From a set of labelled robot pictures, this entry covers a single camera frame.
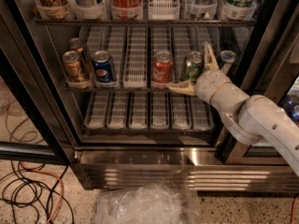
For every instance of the middle wire shelf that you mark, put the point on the middle wire shelf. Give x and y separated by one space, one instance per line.
117 89

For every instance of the wire shelf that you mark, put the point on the wire shelf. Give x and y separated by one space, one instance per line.
211 23
117 89

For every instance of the gold brown can rear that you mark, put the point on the gold brown can rear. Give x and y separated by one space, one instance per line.
78 45

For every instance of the blue red bull can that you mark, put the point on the blue red bull can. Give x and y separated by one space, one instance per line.
227 60

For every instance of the clear plastic bag bin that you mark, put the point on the clear plastic bag bin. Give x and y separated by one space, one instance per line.
158 203

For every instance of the stainless steel fridge cabinet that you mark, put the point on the stainless steel fridge cabinet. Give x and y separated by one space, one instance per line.
125 139

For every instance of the empty white tray middle shelf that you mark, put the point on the empty white tray middle shelf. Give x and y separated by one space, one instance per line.
135 69

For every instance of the gold brown can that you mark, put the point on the gold brown can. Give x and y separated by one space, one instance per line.
74 67
78 45

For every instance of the red cola can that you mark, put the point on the red cola can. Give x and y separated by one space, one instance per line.
162 71

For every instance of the blue pepsi can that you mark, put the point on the blue pepsi can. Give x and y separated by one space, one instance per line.
103 67

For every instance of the gold brown can front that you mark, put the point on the gold brown can front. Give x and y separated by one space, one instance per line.
74 67

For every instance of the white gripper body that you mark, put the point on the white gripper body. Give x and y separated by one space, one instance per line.
209 84

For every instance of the glass fridge door left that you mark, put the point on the glass fridge door left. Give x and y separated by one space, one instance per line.
36 131

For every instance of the empty white tray shelf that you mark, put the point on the empty white tray shelf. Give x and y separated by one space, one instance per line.
163 10
135 69

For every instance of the blue can behind right door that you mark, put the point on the blue can behind right door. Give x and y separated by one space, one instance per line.
291 106

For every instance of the glass fridge door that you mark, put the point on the glass fridge door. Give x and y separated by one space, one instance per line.
36 131
269 64

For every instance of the empty white tray top shelf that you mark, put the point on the empty white tray top shelf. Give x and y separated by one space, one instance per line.
163 10

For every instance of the green soda can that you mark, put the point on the green soda can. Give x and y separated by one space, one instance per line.
192 66

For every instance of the glass fridge door right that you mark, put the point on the glass fridge door right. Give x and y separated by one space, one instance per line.
269 64

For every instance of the upper wire shelf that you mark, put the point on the upper wire shelf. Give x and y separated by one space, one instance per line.
211 23

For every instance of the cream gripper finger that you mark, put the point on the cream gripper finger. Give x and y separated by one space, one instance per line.
185 87
210 59

